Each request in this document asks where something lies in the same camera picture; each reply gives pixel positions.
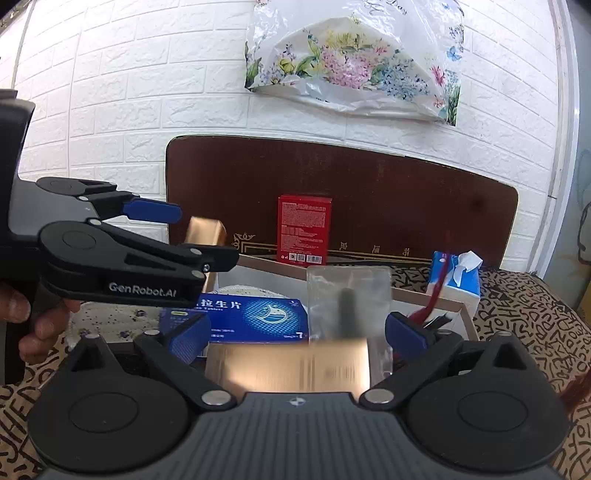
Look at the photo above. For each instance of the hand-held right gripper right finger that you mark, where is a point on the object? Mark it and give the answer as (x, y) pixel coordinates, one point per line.
(407, 334)

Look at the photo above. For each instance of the dark brown wooden headboard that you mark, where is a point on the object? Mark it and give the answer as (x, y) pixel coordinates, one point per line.
(406, 203)

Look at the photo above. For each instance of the red carton box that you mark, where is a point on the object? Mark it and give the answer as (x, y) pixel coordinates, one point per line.
(304, 228)

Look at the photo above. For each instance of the floral plastic bag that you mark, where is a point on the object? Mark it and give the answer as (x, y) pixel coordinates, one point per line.
(351, 64)

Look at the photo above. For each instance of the small gold box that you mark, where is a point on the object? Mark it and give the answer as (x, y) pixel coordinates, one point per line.
(205, 233)

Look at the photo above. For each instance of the cardboard container box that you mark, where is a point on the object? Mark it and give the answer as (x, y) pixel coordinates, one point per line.
(443, 307)

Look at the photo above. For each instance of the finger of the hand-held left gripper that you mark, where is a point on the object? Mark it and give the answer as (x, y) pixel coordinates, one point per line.
(217, 259)
(154, 210)

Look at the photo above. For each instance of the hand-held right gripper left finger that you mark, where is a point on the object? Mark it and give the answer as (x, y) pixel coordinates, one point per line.
(187, 340)

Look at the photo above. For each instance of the blue medicine box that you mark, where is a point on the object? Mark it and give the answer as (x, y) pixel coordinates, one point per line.
(258, 321)

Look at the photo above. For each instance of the shiny copper box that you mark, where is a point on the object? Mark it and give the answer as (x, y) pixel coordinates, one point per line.
(286, 364)

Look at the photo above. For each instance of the dark red feather duster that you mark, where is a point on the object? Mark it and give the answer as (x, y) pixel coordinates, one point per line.
(434, 297)

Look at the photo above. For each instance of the grey panel with cat drawing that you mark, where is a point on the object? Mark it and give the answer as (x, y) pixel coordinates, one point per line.
(582, 221)

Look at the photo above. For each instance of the person's left hand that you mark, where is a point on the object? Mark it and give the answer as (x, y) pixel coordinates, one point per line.
(44, 332)

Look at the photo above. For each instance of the blue tissue pack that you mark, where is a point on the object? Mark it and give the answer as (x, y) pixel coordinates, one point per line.
(461, 288)

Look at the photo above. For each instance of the letter printed blanket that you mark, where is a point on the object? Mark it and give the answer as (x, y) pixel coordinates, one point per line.
(531, 318)

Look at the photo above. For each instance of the clear plastic pouch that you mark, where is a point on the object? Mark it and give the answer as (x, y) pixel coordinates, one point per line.
(348, 295)

